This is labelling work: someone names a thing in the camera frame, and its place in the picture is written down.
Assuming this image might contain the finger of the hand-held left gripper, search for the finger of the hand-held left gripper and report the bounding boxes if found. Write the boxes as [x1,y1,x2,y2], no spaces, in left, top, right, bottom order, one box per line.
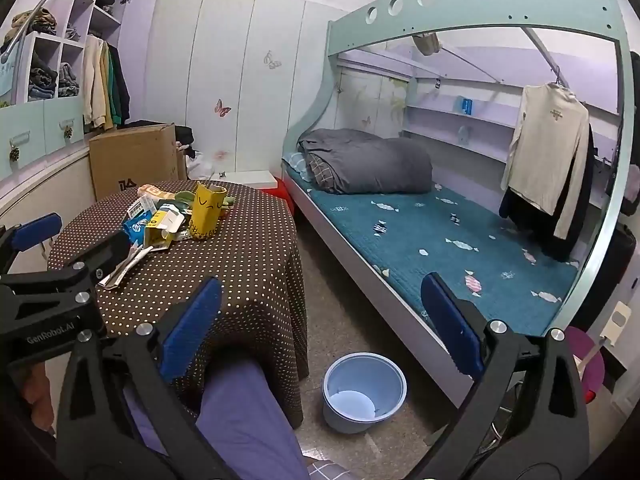
[0,232,132,311]
[0,212,63,276]

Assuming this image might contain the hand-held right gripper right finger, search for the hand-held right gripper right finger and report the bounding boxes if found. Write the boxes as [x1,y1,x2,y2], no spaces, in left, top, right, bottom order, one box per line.
[420,272,592,480]

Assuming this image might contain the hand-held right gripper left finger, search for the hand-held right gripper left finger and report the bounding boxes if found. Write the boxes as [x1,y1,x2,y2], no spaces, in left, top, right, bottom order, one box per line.
[54,276,241,480]

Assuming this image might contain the white paper wrappers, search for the white paper wrappers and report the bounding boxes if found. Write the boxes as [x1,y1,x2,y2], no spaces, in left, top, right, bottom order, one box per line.
[97,245,153,290]

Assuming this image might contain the blue white snack packet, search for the blue white snack packet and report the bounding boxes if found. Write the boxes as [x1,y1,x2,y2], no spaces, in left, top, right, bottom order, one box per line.
[122,212,156,243]

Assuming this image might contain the clear plastic packet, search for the clear plastic packet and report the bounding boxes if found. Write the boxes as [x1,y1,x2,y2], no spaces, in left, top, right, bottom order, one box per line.
[127,197,161,216]

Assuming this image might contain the orange patterned packet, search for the orange patterned packet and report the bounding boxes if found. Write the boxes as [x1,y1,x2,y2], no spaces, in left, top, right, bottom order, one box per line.
[136,184,173,201]

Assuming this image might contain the green snack packet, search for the green snack packet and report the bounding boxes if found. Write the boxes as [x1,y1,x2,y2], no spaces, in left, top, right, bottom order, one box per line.
[157,190,198,216]

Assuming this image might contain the light blue plastic bin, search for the light blue plastic bin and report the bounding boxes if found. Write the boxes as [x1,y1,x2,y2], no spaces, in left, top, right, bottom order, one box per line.
[322,352,407,435]

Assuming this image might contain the person's left hand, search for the person's left hand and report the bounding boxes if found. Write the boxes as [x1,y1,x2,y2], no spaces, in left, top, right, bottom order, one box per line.
[22,360,54,432]

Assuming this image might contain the brown polka-dot tablecloth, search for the brown polka-dot tablecloth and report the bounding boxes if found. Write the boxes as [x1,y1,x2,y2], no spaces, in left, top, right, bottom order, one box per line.
[46,180,309,428]

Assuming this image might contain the teal drawer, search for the teal drawer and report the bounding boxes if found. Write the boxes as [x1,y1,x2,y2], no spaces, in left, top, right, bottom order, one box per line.
[0,102,48,181]
[44,95,86,153]

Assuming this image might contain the brown cardboard box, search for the brown cardboard box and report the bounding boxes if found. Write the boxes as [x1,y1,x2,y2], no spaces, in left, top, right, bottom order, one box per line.
[89,123,187,202]

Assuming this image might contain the black hanging garments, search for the black hanging garments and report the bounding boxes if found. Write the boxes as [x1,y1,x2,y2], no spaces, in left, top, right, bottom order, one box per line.
[498,125,596,263]

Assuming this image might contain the white plastic bag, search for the white plastic bag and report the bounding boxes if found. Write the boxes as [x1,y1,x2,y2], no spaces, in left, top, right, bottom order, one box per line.
[186,150,216,181]

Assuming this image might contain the purple stool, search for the purple stool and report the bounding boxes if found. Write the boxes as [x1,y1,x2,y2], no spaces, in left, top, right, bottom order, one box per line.
[565,326,606,403]

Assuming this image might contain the folded clothes pile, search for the folded clothes pile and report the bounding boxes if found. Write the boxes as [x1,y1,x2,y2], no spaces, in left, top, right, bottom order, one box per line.
[27,67,56,101]

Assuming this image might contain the cream hanging jacket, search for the cream hanging jacket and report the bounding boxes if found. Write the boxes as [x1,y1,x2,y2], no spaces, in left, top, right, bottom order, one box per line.
[81,35,108,131]

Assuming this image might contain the green hanging garment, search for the green hanging garment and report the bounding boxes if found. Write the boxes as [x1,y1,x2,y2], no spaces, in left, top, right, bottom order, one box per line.
[106,45,121,128]

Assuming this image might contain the red storage box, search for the red storage box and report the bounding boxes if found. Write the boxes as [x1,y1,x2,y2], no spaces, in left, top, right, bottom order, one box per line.
[260,177,296,211]

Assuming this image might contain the large black bag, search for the large black bag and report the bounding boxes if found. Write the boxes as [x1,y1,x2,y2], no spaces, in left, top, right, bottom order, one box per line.
[582,225,638,331]

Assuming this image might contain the black hanging jacket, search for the black hanging jacket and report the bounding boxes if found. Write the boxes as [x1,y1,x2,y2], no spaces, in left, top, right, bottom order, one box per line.
[110,45,132,126]

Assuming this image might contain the grey duvet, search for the grey duvet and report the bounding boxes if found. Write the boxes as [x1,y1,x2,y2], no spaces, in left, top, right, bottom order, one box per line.
[298,128,434,195]

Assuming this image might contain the grey checked cloth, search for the grey checked cloth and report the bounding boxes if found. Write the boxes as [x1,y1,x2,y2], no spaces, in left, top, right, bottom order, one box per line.
[300,457,361,480]

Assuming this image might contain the light blue pillow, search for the light blue pillow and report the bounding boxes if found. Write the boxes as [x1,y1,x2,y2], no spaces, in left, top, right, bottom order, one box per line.
[287,152,311,181]

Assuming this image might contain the cream sweater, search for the cream sweater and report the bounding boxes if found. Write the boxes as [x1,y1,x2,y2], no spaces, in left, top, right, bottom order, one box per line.
[501,82,591,241]

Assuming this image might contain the plaid pillow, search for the plaid pillow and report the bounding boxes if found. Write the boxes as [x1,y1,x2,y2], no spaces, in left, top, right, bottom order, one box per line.
[305,152,346,191]

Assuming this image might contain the lilac open shelf unit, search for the lilac open shelf unit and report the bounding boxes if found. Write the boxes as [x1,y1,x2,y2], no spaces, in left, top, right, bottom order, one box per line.
[0,0,138,111]

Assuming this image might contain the white wardrobe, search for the white wardrobe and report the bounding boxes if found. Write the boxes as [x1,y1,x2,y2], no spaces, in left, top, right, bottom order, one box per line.
[122,0,351,181]

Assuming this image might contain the olive cloth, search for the olive cloth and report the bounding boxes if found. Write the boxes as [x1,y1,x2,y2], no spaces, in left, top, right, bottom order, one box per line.
[412,31,441,56]

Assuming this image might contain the bed with teal mattress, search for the bed with teal mattress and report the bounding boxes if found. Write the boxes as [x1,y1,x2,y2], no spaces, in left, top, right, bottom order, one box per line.
[281,0,631,408]

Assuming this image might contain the lilac wall shelves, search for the lilac wall shelves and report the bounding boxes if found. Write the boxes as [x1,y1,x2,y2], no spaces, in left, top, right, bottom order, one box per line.
[402,92,521,163]

